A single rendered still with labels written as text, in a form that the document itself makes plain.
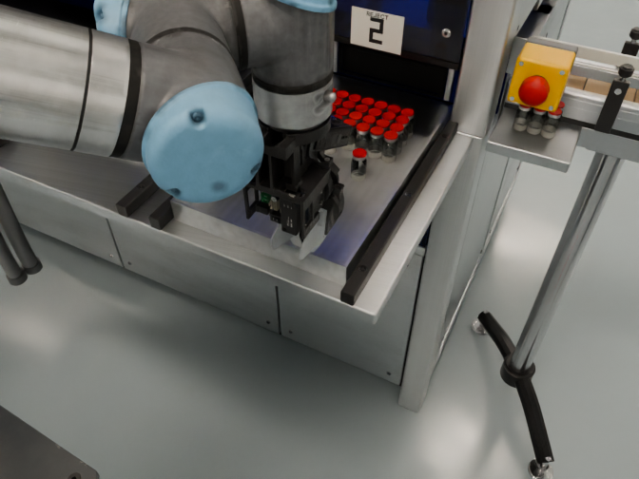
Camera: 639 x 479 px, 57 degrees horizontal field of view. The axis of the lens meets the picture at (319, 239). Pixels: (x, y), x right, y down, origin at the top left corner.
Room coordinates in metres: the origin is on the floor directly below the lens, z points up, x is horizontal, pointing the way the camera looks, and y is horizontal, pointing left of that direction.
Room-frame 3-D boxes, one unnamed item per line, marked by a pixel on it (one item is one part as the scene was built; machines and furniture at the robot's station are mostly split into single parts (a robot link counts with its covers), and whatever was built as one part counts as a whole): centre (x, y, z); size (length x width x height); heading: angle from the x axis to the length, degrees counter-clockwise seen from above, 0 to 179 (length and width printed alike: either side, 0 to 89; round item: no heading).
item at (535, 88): (0.74, -0.30, 0.99); 0.04 x 0.04 x 0.04; 63
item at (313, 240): (0.48, 0.01, 0.95); 0.06 x 0.03 x 0.09; 153
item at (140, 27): (0.45, 0.12, 1.21); 0.11 x 0.11 x 0.08; 17
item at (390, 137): (0.76, -0.04, 0.90); 0.18 x 0.02 x 0.05; 63
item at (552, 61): (0.78, -0.32, 1.00); 0.08 x 0.07 x 0.07; 153
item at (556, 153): (0.81, -0.36, 0.87); 0.14 x 0.13 x 0.02; 153
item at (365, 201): (0.68, 0.00, 0.90); 0.34 x 0.26 x 0.04; 153
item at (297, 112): (0.49, 0.02, 1.14); 0.08 x 0.08 x 0.05
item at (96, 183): (0.80, 0.14, 0.87); 0.70 x 0.48 x 0.02; 63
